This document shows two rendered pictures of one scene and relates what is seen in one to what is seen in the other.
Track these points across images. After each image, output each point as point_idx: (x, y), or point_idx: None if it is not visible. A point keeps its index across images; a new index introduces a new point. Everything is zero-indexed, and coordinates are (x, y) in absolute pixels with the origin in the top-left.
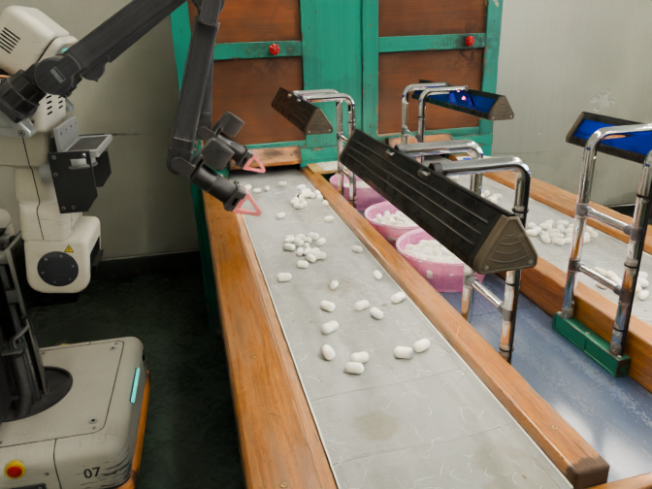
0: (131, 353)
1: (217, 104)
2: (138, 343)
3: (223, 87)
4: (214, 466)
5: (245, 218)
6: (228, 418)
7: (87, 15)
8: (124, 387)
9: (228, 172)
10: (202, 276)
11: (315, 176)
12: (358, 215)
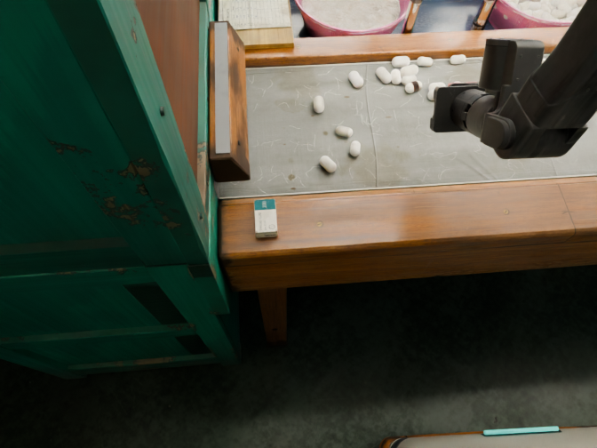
0: (461, 446)
1: (170, 80)
2: (424, 442)
3: (157, 15)
4: (513, 351)
5: (521, 176)
6: (437, 337)
7: None
8: (546, 441)
9: (215, 192)
10: (2, 388)
11: (304, 46)
12: (553, 30)
